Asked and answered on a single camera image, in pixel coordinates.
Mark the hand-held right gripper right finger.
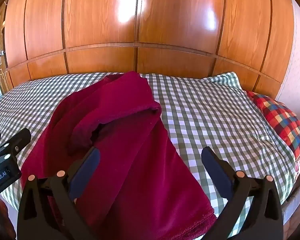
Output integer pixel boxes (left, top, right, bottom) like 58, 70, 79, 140
201, 147, 283, 240

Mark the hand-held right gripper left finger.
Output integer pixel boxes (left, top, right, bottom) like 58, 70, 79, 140
17, 147, 101, 240

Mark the dark red fleece garment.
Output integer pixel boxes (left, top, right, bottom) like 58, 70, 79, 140
20, 71, 217, 240

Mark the green checked bed sheet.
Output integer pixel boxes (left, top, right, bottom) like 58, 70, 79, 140
0, 72, 298, 239

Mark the wooden door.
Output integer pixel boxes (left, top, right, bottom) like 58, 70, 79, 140
0, 4, 14, 93

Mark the multicolour plaid pillow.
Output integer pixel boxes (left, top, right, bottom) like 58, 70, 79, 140
246, 91, 300, 159

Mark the wooden headboard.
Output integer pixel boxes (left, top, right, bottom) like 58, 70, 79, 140
4, 0, 294, 98

